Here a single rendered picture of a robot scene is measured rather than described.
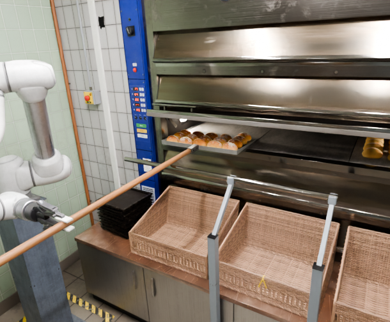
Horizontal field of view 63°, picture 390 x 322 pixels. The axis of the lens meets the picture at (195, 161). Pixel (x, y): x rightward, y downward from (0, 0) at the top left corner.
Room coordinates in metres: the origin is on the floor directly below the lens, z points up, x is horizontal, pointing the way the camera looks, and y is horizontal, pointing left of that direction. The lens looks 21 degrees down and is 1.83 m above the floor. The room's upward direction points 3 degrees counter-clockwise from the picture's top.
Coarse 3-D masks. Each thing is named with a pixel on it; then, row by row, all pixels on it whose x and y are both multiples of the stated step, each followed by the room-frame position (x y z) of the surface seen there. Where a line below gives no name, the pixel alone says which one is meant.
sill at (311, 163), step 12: (240, 156) 1.84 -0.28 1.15; (252, 156) 1.80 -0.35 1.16; (264, 156) 1.76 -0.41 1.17; (276, 156) 1.73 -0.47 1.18; (288, 156) 1.71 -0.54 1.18; (300, 156) 1.70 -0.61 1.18; (324, 168) 1.59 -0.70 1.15; (336, 168) 1.56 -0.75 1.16; (348, 168) 1.53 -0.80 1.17; (360, 168) 1.50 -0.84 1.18; (372, 168) 1.48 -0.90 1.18; (384, 168) 1.47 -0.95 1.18
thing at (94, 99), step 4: (84, 92) 2.42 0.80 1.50; (88, 92) 2.40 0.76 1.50; (92, 92) 2.39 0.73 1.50; (96, 92) 2.41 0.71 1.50; (92, 96) 2.39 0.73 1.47; (96, 96) 2.41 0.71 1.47; (88, 100) 2.41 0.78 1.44; (92, 100) 2.39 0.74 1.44; (96, 100) 2.40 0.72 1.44; (92, 104) 2.40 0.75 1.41
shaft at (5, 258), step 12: (180, 156) 1.74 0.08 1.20; (156, 168) 1.55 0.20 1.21; (132, 180) 1.41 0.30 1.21; (120, 192) 1.30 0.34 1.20; (96, 204) 1.19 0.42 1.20; (72, 216) 1.09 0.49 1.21; (84, 216) 1.13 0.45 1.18; (60, 228) 1.03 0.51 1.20; (36, 240) 0.95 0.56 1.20; (12, 252) 0.88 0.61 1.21; (0, 264) 0.84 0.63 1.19
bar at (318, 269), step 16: (128, 160) 1.83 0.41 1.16; (144, 160) 1.77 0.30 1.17; (208, 176) 1.54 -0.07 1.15; (224, 176) 1.49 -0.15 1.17; (288, 192) 1.32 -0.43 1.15; (304, 192) 1.28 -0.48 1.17; (320, 192) 1.25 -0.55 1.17; (224, 208) 1.38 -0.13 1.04; (208, 240) 1.28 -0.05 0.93; (208, 256) 1.28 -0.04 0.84; (320, 256) 1.07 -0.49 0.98; (208, 272) 1.29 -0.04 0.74; (320, 272) 1.02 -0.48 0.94; (320, 288) 1.02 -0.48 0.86
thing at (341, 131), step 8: (152, 112) 2.00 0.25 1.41; (200, 120) 1.82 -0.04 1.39; (208, 120) 1.79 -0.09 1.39; (216, 120) 1.76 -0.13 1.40; (224, 120) 1.74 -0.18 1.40; (232, 120) 1.71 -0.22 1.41; (240, 120) 1.69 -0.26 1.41; (280, 128) 1.57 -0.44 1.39; (288, 128) 1.55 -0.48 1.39; (296, 128) 1.53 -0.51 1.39; (304, 128) 1.51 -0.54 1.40; (312, 128) 1.49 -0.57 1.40; (320, 128) 1.47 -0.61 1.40; (328, 128) 1.45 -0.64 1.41; (368, 136) 1.36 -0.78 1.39; (376, 136) 1.35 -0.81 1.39; (384, 136) 1.33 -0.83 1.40
